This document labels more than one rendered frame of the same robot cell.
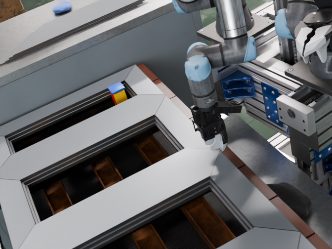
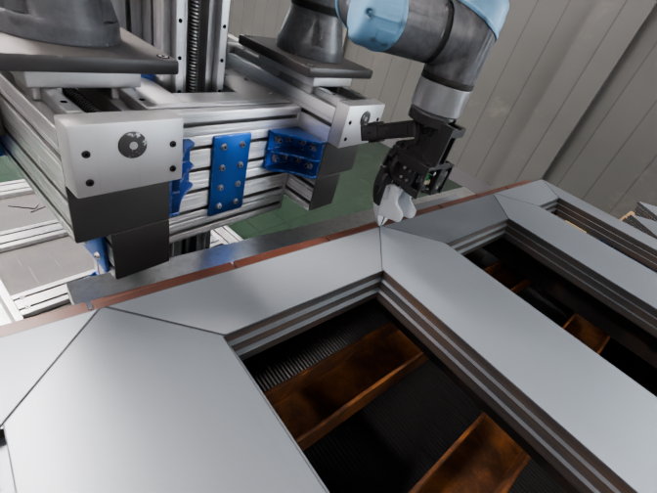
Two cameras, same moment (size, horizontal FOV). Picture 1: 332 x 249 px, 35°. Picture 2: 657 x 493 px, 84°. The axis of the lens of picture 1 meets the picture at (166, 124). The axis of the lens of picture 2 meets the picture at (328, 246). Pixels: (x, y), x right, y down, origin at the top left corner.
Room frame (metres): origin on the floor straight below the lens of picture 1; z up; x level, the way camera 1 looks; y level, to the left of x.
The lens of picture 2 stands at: (1.75, 0.28, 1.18)
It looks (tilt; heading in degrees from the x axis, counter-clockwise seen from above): 35 degrees down; 234
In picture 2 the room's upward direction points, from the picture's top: 18 degrees clockwise
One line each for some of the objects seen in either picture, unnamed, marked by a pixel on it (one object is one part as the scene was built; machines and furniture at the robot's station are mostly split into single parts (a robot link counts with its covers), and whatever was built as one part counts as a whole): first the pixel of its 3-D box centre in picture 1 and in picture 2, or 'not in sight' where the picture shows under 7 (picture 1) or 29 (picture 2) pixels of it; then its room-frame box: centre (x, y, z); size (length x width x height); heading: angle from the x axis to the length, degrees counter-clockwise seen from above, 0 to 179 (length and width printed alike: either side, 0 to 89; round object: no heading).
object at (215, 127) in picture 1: (208, 118); (421, 153); (1.34, -0.13, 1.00); 0.09 x 0.08 x 0.12; 105
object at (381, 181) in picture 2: not in sight; (387, 180); (1.37, -0.15, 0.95); 0.05 x 0.02 x 0.09; 15
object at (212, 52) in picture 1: (204, 58); (392, 18); (1.44, -0.18, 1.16); 0.11 x 0.11 x 0.08; 79
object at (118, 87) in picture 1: (116, 89); not in sight; (1.90, 0.15, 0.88); 0.06 x 0.06 x 0.02; 15
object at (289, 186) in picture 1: (288, 198); not in sight; (1.19, -0.31, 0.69); 0.20 x 0.10 x 0.03; 20
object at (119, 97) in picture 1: (123, 107); not in sight; (1.90, 0.15, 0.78); 0.05 x 0.05 x 0.19; 15
